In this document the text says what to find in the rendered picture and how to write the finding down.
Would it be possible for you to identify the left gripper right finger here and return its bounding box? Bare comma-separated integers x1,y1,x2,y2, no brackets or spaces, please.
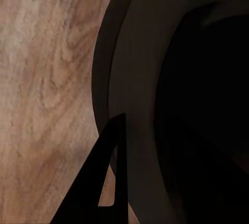
164,113,249,224

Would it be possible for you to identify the cauldron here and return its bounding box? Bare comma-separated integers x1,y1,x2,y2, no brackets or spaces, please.
91,0,249,224

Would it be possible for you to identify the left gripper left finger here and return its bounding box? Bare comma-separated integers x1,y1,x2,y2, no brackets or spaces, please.
50,113,129,224

